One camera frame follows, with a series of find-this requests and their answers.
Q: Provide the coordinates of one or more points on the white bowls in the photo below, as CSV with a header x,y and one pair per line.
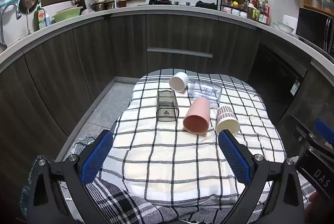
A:
x,y
283,27

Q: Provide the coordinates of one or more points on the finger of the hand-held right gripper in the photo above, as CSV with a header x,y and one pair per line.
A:
x,y
323,126

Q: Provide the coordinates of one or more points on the green dish soap bottle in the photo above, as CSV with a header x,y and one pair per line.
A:
x,y
40,19

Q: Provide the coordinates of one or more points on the dark plaid cloth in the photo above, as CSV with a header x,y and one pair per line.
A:
x,y
117,200

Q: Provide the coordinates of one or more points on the grey transparent square cup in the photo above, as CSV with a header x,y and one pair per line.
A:
x,y
167,106

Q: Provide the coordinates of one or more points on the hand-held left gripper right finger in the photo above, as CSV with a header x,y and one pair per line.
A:
x,y
234,157

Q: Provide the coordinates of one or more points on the white cup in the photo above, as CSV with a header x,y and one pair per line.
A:
x,y
178,81

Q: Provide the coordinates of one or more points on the green basin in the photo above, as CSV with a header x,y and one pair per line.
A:
x,y
67,14

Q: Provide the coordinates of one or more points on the black microwave oven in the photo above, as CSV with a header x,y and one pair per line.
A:
x,y
314,28

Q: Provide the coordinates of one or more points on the green mug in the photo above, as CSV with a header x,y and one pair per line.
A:
x,y
255,15

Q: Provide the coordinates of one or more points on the black cloth on counter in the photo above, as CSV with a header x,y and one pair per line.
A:
x,y
206,4

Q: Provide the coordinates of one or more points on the metal faucet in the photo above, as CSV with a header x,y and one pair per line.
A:
x,y
11,8

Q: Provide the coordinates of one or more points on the gas stove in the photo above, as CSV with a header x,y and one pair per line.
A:
x,y
167,2

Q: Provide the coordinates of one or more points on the dotted paper cup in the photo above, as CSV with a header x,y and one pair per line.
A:
x,y
226,119

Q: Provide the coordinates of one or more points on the white checked cloth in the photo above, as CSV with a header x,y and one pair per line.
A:
x,y
169,161

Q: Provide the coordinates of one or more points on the black dishwasher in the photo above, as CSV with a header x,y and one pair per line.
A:
x,y
276,77

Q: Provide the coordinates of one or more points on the stainless steel pot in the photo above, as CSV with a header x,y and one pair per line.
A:
x,y
101,6

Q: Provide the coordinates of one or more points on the clear square glass cup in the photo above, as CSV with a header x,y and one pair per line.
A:
x,y
204,92

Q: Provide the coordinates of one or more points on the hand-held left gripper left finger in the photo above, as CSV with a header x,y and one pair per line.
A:
x,y
97,157

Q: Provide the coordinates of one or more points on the white pitcher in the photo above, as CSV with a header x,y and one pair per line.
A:
x,y
89,2

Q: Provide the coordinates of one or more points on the sauce bottle with red label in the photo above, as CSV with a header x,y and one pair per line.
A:
x,y
264,16

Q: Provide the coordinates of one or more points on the pink cup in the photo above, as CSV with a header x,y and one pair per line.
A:
x,y
196,120

